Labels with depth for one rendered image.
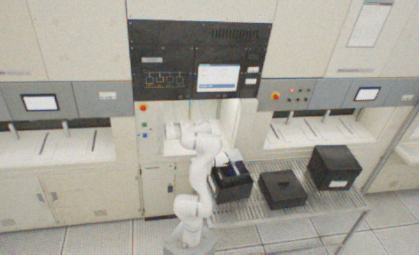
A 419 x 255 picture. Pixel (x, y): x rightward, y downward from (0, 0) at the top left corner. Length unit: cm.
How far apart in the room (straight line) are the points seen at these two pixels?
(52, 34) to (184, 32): 73
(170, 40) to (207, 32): 23
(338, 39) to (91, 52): 160
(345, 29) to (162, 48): 122
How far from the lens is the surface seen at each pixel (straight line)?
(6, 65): 206
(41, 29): 190
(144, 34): 183
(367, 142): 311
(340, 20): 219
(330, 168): 240
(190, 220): 179
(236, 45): 194
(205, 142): 153
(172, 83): 197
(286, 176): 240
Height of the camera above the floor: 252
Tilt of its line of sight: 38 degrees down
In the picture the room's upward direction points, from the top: 7 degrees clockwise
